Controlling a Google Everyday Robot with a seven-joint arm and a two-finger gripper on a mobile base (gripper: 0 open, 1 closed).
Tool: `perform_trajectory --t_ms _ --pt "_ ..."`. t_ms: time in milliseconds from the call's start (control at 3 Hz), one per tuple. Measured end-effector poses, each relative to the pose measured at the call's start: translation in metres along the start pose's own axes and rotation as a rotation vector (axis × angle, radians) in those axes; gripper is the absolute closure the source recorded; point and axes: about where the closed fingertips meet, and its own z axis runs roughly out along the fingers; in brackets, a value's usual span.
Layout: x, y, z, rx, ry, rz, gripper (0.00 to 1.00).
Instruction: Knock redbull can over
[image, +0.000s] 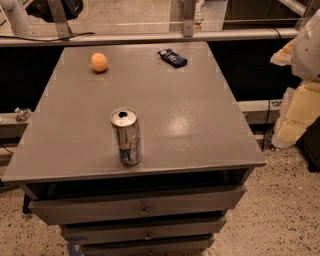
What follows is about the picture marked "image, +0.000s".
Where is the cream foam padded gripper finger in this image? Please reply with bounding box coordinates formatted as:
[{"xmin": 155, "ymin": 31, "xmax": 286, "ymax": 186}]
[{"xmin": 270, "ymin": 39, "xmax": 320, "ymax": 148}]

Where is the silver blue redbull can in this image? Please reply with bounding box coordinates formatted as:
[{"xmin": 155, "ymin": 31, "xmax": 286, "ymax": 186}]
[{"xmin": 110, "ymin": 107, "xmax": 142, "ymax": 166}]

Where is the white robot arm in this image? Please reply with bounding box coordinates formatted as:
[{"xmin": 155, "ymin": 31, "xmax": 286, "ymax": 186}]
[{"xmin": 270, "ymin": 10, "xmax": 320, "ymax": 148}]

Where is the grey drawer cabinet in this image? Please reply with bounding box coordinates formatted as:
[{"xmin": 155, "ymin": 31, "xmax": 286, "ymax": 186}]
[{"xmin": 3, "ymin": 42, "xmax": 264, "ymax": 256}]

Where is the dark blue snack packet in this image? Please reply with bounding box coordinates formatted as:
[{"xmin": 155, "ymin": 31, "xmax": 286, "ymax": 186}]
[{"xmin": 158, "ymin": 48, "xmax": 188, "ymax": 68}]

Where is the bottom grey drawer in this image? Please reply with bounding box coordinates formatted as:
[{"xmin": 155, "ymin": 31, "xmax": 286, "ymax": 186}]
[{"xmin": 81, "ymin": 235, "xmax": 214, "ymax": 256}]

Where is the grey drawer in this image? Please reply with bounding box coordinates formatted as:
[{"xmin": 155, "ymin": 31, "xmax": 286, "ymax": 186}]
[
  {"xmin": 81, "ymin": 235, "xmax": 214, "ymax": 256},
  {"xmin": 29, "ymin": 185, "xmax": 246, "ymax": 225},
  {"xmin": 62, "ymin": 216, "xmax": 226, "ymax": 245}
]

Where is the orange fruit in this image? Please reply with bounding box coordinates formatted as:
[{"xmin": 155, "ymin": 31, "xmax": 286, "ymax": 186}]
[{"xmin": 91, "ymin": 53, "xmax": 108, "ymax": 72}]

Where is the middle grey drawer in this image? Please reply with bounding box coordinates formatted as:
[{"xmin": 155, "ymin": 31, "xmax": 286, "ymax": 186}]
[{"xmin": 62, "ymin": 216, "xmax": 226, "ymax": 245}]

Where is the top grey drawer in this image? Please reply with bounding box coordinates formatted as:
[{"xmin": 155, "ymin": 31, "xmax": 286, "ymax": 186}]
[{"xmin": 29, "ymin": 185, "xmax": 246, "ymax": 225}]

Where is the crumpled clear plastic wrapper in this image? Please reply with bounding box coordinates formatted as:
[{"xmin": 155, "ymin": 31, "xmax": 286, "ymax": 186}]
[{"xmin": 14, "ymin": 107, "xmax": 32, "ymax": 122}]

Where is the black hanging cable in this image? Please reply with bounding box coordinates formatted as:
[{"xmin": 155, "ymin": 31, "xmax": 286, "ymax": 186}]
[{"xmin": 261, "ymin": 99, "xmax": 272, "ymax": 152}]

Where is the grey metal rail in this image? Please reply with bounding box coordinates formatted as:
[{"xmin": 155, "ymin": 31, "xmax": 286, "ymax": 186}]
[{"xmin": 0, "ymin": 28, "xmax": 298, "ymax": 47}]

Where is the black cable on rail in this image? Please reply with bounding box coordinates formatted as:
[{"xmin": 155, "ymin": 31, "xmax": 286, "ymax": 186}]
[{"xmin": 0, "ymin": 31, "xmax": 96, "ymax": 43}]

